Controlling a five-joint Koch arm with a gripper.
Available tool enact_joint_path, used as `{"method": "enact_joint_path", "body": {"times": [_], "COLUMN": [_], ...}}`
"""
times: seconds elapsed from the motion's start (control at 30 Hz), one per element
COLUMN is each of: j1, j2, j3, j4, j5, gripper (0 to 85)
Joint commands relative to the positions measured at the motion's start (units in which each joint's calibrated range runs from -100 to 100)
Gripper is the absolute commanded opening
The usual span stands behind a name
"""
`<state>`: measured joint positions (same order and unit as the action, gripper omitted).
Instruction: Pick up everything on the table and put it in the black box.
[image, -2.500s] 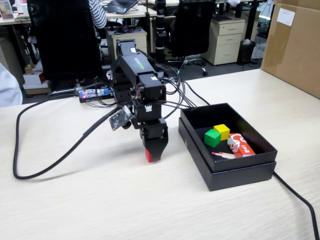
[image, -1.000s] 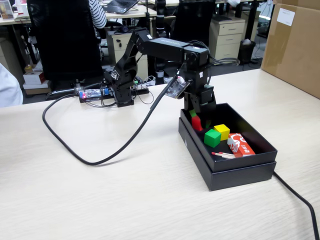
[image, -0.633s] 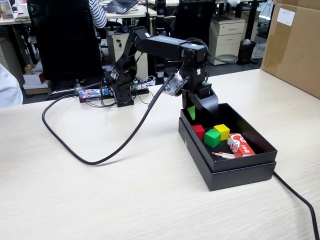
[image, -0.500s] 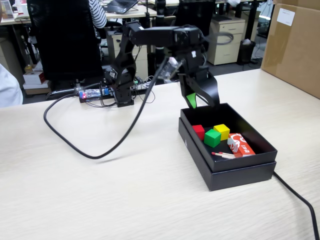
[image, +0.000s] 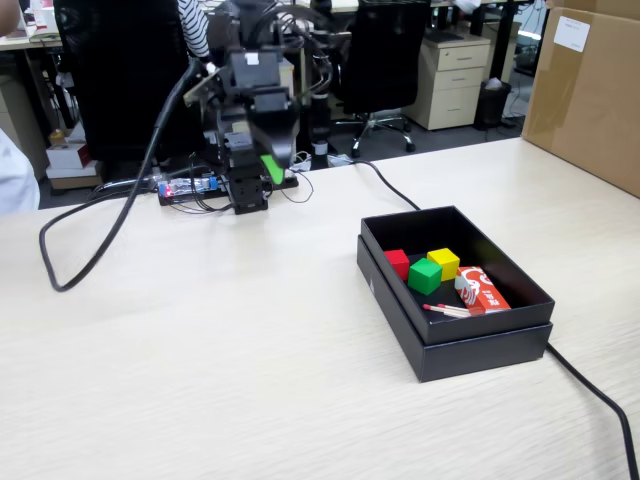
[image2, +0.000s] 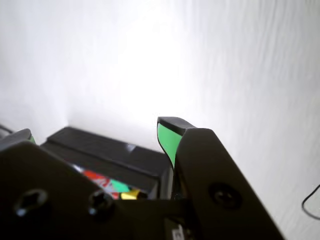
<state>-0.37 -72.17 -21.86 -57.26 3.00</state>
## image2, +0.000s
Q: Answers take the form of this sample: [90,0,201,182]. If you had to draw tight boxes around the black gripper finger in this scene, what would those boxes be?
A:
[156,116,286,240]
[0,128,126,240]

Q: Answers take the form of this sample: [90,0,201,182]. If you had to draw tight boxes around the black open box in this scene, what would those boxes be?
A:
[46,126,174,201]

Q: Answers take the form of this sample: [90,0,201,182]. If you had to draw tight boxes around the orange white matchbox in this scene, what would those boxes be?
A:
[73,164,118,200]

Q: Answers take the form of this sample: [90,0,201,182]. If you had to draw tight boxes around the thin black wire loop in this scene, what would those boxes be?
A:
[300,184,320,221]

